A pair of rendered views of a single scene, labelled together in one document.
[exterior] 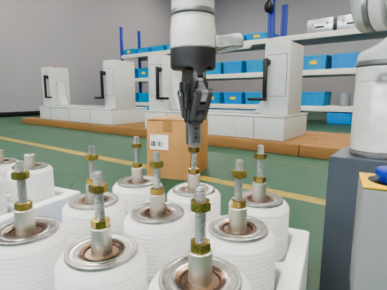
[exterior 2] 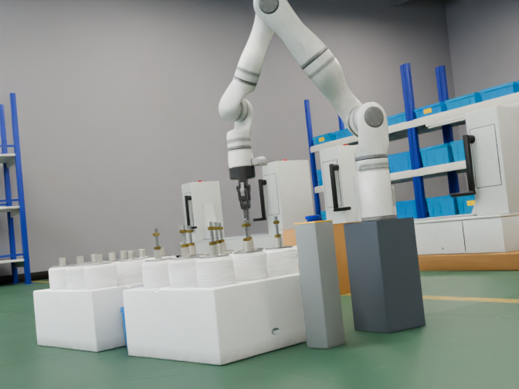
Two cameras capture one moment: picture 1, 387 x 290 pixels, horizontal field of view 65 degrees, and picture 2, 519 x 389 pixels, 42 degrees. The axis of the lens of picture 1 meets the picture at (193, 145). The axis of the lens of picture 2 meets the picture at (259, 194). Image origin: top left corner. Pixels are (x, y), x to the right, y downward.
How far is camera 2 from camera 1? 149 cm
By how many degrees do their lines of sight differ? 24
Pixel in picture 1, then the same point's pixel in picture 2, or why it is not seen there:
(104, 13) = (279, 81)
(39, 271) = (164, 272)
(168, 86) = (351, 191)
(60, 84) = (208, 207)
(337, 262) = (358, 300)
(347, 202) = (355, 253)
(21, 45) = (154, 154)
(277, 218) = (280, 253)
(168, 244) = not seen: hidden behind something
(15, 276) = (154, 272)
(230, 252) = (236, 256)
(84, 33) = not seen: hidden behind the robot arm
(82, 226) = not seen: hidden behind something
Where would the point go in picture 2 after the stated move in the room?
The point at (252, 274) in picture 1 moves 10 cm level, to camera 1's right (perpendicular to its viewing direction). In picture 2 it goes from (246, 266) to (283, 263)
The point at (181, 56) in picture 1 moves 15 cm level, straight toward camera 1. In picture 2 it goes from (232, 173) to (212, 170)
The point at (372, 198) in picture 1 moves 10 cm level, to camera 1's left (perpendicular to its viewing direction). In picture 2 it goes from (297, 228) to (260, 232)
